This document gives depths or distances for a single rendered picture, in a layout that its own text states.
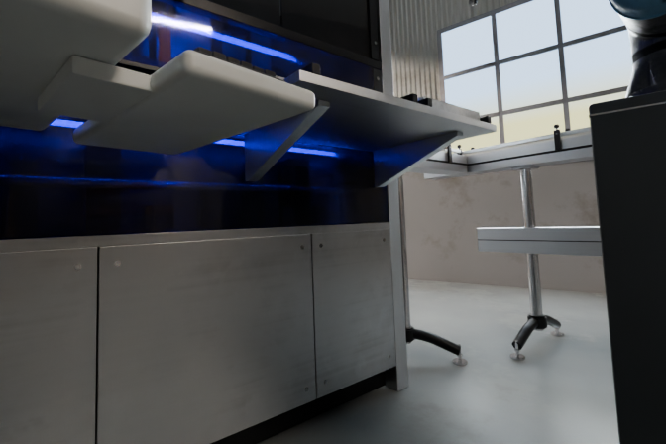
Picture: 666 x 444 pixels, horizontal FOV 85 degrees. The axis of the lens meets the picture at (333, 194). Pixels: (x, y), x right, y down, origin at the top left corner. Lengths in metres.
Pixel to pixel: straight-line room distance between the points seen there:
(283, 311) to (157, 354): 0.33
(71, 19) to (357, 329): 1.10
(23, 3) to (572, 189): 3.33
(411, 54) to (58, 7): 3.83
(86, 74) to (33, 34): 0.06
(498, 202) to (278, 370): 2.73
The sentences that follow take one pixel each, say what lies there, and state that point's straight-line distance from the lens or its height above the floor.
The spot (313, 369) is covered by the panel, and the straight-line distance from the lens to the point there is 1.19.
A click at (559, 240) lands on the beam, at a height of 0.49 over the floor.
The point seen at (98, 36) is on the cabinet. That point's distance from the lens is 0.45.
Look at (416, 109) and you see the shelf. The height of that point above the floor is 0.86.
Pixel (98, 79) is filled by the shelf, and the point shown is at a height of 0.78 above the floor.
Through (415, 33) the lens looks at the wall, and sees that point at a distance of 4.18.
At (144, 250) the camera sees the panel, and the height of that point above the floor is 0.56.
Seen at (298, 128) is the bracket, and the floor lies 0.82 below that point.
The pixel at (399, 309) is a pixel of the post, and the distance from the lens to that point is 1.42.
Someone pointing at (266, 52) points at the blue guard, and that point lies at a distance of 1.16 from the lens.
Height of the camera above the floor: 0.61
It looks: 4 degrees up
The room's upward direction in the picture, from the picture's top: 2 degrees counter-clockwise
